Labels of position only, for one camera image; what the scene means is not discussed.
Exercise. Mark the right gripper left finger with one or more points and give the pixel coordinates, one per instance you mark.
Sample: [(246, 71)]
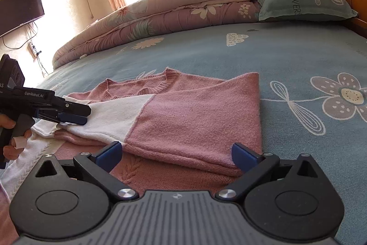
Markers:
[(95, 168)]

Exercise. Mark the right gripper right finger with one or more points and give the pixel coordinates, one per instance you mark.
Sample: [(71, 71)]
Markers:
[(256, 168)]

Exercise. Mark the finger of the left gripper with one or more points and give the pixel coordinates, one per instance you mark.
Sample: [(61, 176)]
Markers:
[(74, 109), (67, 118)]

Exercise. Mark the pink and cream sweater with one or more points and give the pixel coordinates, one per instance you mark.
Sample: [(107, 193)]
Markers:
[(176, 132)]

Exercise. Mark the white power strip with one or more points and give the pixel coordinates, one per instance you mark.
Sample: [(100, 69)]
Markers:
[(33, 50)]

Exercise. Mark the teal floral bed sheet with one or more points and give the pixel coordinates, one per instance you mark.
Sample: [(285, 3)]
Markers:
[(293, 61)]

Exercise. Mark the folded pink floral quilt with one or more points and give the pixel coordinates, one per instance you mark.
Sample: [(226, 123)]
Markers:
[(149, 18)]

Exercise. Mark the teal flowers pillow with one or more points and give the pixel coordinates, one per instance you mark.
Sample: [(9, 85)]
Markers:
[(309, 10)]

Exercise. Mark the black wall television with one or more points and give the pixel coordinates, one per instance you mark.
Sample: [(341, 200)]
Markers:
[(16, 13)]

